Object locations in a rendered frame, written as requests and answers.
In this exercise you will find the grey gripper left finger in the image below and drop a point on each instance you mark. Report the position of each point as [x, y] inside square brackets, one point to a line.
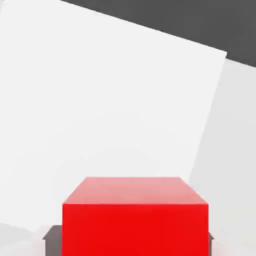
[54, 241]

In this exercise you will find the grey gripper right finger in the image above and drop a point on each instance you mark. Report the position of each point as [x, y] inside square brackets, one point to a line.
[210, 245]

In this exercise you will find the small red cube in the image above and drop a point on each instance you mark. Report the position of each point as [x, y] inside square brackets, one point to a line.
[135, 226]

